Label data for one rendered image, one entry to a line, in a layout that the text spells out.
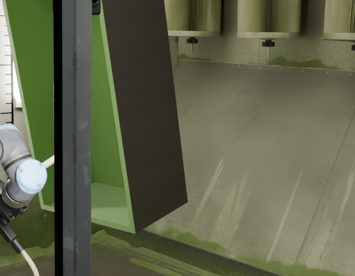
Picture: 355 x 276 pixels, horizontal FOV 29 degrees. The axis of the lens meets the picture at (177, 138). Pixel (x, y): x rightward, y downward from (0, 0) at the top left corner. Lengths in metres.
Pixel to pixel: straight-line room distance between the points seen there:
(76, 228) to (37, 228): 2.34
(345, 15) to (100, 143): 1.28
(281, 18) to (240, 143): 0.72
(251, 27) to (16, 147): 1.80
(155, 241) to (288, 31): 1.36
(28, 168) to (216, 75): 2.32
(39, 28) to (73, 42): 1.65
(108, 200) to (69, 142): 1.69
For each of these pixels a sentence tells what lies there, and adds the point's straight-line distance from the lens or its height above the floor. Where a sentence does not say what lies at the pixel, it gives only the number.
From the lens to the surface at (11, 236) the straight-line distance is 2.31.
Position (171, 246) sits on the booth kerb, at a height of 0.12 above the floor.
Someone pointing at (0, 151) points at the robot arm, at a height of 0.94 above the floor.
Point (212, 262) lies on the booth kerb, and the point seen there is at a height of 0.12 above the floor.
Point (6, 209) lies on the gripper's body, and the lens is 2.21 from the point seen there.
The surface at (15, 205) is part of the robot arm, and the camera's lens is 2.12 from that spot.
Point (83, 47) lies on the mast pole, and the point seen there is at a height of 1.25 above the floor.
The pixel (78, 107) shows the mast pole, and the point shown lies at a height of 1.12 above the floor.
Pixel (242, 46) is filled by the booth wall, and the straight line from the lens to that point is 4.07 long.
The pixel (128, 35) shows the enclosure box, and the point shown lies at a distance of 2.69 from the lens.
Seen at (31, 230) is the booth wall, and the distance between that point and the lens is 3.90.
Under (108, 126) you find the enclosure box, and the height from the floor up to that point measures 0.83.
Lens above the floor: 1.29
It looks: 9 degrees down
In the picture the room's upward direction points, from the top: 1 degrees clockwise
